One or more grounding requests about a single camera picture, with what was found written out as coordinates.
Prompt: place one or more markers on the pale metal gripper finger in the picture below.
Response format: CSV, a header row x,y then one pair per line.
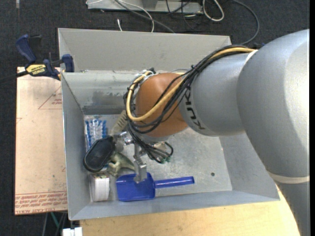
x,y
143,172
136,174

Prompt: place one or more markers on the blue plastic scoop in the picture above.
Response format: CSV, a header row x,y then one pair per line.
x,y
130,190

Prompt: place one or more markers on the green toy dinosaur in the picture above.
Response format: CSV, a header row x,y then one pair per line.
x,y
121,161

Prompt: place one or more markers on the cream ribbed plastic object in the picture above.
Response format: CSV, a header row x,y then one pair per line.
x,y
120,123

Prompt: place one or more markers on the white box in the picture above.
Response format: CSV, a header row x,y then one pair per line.
x,y
100,187

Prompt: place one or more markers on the clear packet with blue pieces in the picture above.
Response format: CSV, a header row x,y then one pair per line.
x,y
94,130

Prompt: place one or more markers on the grey metal bin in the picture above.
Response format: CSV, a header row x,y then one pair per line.
x,y
197,166

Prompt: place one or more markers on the brown cardboard board, red print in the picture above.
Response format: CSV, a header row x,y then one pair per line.
x,y
39,136

